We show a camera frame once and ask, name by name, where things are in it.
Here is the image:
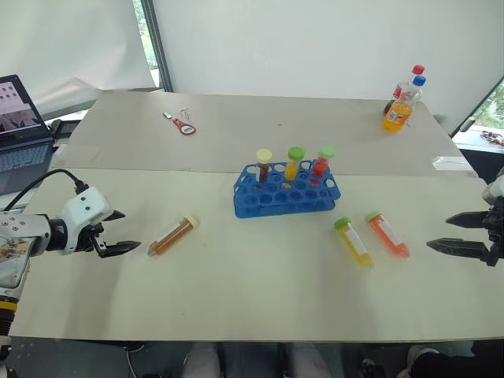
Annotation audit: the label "grey rounded leg shape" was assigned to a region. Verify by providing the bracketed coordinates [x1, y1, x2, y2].
[183, 342, 222, 378]
[282, 342, 332, 378]

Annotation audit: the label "orange tube, green cap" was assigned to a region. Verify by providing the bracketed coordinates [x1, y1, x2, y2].
[365, 211, 411, 259]

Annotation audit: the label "brown paper table cover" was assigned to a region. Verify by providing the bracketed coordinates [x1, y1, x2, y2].
[50, 90, 487, 179]

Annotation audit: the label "red handled small tool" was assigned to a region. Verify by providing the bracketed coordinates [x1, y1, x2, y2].
[172, 117, 198, 136]

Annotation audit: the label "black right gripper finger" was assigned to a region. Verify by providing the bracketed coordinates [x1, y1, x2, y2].
[425, 237, 493, 261]
[445, 210, 491, 229]

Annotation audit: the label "open dark laptop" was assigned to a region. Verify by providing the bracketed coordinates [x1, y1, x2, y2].
[0, 74, 55, 197]

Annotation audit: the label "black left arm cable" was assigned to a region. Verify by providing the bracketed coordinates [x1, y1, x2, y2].
[2, 169, 90, 213]

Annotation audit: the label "orange soda bottle blue cap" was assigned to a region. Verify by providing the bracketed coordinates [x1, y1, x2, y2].
[380, 75, 428, 133]

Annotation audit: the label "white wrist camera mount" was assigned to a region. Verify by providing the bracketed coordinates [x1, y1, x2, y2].
[58, 186, 114, 253]
[482, 166, 504, 206]

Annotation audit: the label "dark red tube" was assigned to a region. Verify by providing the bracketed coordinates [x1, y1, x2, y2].
[255, 148, 274, 184]

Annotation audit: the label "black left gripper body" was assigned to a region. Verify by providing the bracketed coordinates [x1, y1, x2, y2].
[73, 221, 107, 254]

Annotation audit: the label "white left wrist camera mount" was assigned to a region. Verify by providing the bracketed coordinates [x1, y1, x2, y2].
[58, 186, 114, 253]

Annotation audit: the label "colourful items on sill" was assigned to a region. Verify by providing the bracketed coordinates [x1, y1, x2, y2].
[479, 130, 504, 147]

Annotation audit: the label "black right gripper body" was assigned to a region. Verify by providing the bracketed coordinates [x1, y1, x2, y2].
[483, 200, 504, 269]

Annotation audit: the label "brown tube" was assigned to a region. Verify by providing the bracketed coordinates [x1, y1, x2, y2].
[146, 213, 201, 258]

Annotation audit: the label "clear tape strip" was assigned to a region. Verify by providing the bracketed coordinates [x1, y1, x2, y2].
[430, 155, 474, 171]

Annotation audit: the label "white cable under table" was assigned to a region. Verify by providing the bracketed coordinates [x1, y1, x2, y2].
[122, 343, 146, 373]

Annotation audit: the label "black device behind laptop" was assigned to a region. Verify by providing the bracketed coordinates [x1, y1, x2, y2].
[47, 118, 82, 139]

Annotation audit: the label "cola bottle red cap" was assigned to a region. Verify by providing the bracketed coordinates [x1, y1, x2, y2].
[383, 64, 426, 116]

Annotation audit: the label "blue test tube rack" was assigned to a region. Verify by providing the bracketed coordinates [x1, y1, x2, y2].
[232, 158, 342, 219]

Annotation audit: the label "dark window frame post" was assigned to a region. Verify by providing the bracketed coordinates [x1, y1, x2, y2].
[140, 0, 175, 94]

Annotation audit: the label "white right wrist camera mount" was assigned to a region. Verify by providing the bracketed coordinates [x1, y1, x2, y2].
[482, 166, 504, 206]

